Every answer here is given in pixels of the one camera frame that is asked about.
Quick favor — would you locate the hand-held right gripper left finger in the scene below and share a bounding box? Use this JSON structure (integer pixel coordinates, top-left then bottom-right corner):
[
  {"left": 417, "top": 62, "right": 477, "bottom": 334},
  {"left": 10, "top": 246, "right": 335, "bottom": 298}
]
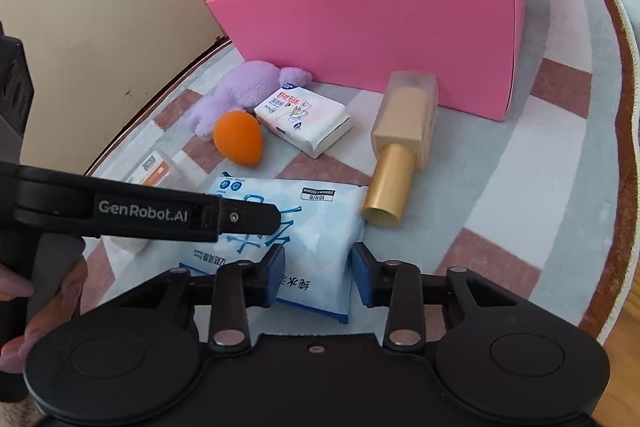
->
[{"left": 107, "top": 244, "right": 287, "bottom": 353}]

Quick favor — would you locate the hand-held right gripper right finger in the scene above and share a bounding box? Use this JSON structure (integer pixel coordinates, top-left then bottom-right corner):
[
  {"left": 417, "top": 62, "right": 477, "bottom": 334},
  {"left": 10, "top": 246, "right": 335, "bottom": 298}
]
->
[{"left": 349, "top": 242, "right": 523, "bottom": 352}]

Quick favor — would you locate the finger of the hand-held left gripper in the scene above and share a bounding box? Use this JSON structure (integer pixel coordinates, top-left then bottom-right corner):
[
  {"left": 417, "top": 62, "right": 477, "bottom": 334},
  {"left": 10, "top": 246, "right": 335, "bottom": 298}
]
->
[{"left": 15, "top": 164, "right": 284, "bottom": 244}]

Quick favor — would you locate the clear box with orange label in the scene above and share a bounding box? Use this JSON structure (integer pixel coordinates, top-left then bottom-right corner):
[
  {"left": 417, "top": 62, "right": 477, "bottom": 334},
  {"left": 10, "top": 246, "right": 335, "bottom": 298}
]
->
[{"left": 102, "top": 149, "right": 188, "bottom": 254}]

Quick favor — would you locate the blue white wet wipes pack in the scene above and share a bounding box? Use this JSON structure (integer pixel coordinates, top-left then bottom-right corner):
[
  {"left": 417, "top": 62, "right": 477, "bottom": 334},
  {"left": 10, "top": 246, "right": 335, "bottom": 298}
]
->
[{"left": 177, "top": 174, "right": 368, "bottom": 325}]

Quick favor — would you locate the orange makeup sponge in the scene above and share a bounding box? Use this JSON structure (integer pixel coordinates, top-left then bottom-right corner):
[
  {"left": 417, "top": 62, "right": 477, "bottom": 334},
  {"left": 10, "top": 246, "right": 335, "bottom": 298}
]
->
[{"left": 213, "top": 111, "right": 263, "bottom": 168}]

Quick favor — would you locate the purple plush toy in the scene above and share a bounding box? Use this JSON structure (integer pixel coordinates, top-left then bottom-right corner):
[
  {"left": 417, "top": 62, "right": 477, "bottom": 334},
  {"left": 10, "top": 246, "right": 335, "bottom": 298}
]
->
[{"left": 187, "top": 61, "right": 313, "bottom": 140}]

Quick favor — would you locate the pink cardboard box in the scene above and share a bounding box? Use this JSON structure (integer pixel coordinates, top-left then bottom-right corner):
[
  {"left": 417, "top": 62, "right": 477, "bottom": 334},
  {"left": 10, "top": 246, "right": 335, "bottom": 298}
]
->
[{"left": 206, "top": 0, "right": 527, "bottom": 122}]

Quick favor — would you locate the person's left hand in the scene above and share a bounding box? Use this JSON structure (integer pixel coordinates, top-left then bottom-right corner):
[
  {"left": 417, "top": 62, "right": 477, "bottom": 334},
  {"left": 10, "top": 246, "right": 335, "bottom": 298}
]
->
[{"left": 0, "top": 254, "right": 90, "bottom": 375}]

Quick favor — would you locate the white tissue pack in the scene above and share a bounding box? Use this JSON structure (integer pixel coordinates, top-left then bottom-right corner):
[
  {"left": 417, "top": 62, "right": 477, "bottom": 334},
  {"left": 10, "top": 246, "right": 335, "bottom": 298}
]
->
[{"left": 254, "top": 82, "right": 352, "bottom": 158}]

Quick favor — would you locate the foundation bottle with gold cap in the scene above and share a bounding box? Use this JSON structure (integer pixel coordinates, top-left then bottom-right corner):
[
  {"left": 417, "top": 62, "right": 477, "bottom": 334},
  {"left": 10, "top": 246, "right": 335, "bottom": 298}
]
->
[{"left": 361, "top": 71, "right": 439, "bottom": 228}]

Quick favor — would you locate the beige cardboard board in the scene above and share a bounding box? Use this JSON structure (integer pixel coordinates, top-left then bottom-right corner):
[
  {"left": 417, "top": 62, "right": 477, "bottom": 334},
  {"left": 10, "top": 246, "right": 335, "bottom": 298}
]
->
[{"left": 0, "top": 0, "right": 223, "bottom": 178}]

